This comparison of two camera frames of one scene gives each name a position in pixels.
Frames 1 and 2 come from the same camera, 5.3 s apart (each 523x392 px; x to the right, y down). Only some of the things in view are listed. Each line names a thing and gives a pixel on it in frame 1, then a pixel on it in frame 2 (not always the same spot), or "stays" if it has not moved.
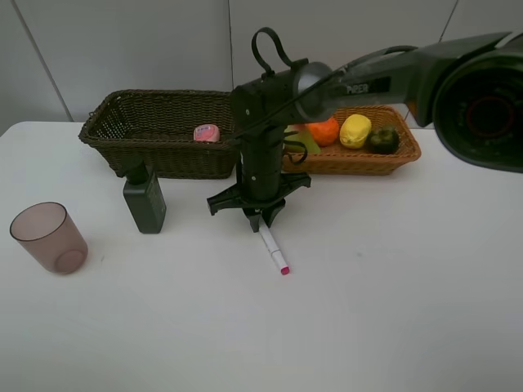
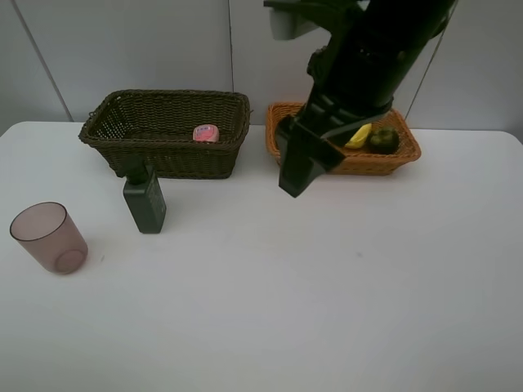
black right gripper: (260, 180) to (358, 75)
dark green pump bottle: (144, 197) stays
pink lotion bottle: (207, 132) stays
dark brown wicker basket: (185, 133) stays
